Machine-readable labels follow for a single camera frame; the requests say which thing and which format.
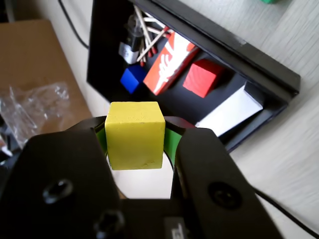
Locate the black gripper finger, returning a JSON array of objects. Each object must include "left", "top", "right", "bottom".
[
  {"left": 162, "top": 116, "right": 285, "bottom": 239},
  {"left": 0, "top": 116, "right": 126, "bottom": 239}
]

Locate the yellow wooden cube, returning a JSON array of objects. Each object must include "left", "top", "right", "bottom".
[{"left": 104, "top": 101, "right": 166, "bottom": 171}]

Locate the red wooden cube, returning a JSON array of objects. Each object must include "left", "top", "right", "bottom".
[{"left": 182, "top": 59, "right": 225, "bottom": 99}]

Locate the white rectangular box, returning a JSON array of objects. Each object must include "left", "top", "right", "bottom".
[{"left": 195, "top": 82, "right": 264, "bottom": 137}]

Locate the black open box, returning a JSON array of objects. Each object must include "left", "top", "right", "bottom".
[{"left": 86, "top": 0, "right": 301, "bottom": 153}]

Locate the clear plastic bag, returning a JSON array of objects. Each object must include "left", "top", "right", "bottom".
[{"left": 0, "top": 83, "right": 70, "bottom": 150}]

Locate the red white printed carton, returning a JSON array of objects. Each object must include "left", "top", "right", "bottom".
[{"left": 143, "top": 32, "right": 200, "bottom": 96}]

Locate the blue wooden cube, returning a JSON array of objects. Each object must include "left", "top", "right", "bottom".
[{"left": 120, "top": 65, "right": 148, "bottom": 95}]

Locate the flat brown cardboard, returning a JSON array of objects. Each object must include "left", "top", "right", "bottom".
[{"left": 0, "top": 19, "right": 93, "bottom": 140}]

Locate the small bulb with metal base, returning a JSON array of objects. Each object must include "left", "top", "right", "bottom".
[{"left": 119, "top": 14, "right": 145, "bottom": 64}]

